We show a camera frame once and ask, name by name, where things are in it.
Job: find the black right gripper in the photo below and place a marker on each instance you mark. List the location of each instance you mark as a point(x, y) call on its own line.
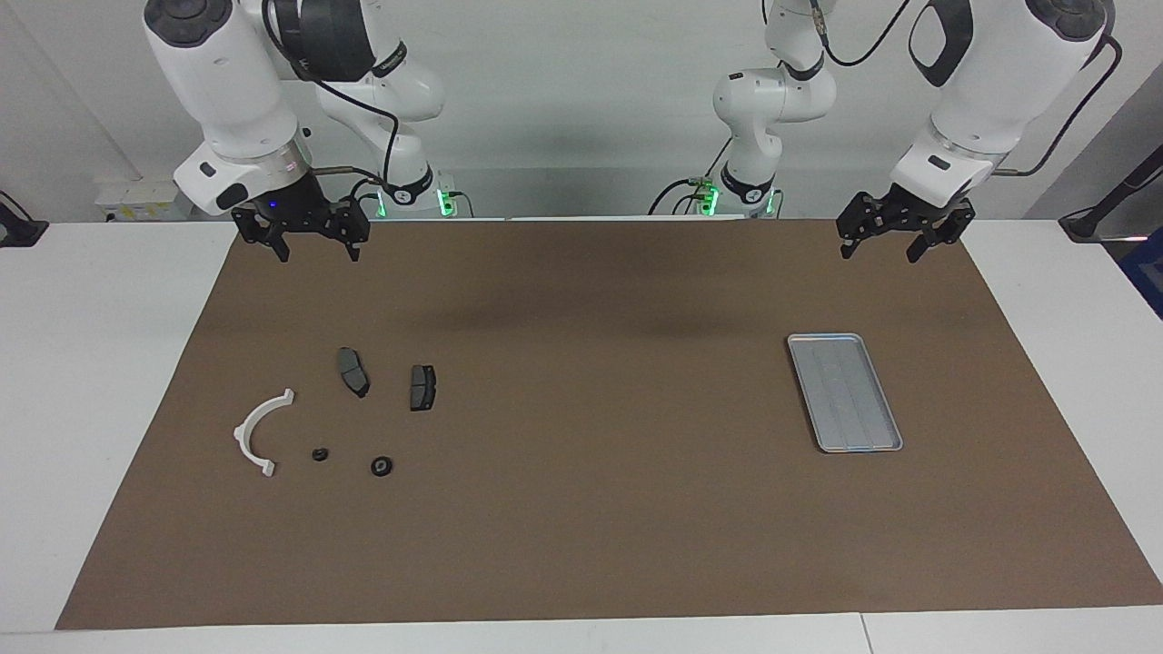
point(295, 209)

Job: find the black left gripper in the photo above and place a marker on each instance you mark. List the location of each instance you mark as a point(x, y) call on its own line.
point(913, 211)

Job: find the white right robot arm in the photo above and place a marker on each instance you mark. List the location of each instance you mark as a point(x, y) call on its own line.
point(218, 82)

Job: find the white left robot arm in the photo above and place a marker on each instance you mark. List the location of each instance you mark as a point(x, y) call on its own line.
point(990, 91)

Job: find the silver metal tray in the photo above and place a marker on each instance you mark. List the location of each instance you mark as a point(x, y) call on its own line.
point(849, 400)

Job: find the long dark brake pad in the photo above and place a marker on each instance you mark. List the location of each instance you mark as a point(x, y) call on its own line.
point(353, 372)

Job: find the white power strip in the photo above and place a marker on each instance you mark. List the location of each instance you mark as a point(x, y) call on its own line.
point(141, 200)

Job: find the black angled stand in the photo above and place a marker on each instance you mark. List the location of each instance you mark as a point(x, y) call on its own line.
point(1099, 222)

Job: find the short dark brake pad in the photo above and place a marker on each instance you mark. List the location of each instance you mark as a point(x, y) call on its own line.
point(422, 388)

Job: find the blue crate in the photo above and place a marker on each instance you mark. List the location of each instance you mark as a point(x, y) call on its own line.
point(1147, 272)

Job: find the black stand foot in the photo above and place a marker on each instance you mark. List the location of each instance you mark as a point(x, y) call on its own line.
point(18, 232)

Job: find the brown table mat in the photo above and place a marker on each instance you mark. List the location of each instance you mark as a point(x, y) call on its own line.
point(581, 509)

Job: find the white semicircular plastic bracket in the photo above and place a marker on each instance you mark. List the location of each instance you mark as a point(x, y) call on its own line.
point(242, 432)

